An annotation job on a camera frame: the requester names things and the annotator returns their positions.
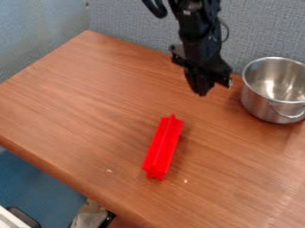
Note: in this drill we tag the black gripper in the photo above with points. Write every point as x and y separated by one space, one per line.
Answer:
198 55

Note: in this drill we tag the stainless steel pot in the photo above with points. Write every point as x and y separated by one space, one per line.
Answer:
273 90

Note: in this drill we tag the red plastic block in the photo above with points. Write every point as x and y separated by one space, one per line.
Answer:
162 147

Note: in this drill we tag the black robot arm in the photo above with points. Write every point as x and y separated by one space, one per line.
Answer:
197 14

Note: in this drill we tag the white object at corner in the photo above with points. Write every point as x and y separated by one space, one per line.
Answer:
10 221

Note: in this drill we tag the grey table leg bracket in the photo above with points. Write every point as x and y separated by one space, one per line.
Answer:
92 216

